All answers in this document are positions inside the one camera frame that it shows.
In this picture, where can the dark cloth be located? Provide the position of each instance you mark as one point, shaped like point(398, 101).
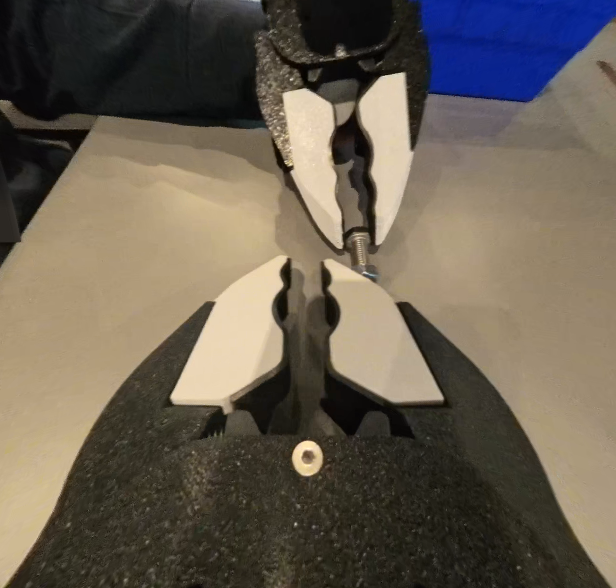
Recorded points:
point(33, 155)

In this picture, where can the silver hex nut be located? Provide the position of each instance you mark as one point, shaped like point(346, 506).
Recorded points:
point(357, 236)

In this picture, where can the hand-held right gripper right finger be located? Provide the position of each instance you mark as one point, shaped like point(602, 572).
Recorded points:
point(380, 352)

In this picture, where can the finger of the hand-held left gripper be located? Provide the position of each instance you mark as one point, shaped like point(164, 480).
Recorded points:
point(308, 155)
point(392, 140)

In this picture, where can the person's left forearm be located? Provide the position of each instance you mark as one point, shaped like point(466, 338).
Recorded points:
point(120, 39)

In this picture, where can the silver bolt with blue mark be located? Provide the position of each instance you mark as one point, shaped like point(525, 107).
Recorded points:
point(358, 254)

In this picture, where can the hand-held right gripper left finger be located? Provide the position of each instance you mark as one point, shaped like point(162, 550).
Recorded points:
point(236, 342)

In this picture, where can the blue box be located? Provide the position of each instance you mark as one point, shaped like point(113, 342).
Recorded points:
point(505, 30)

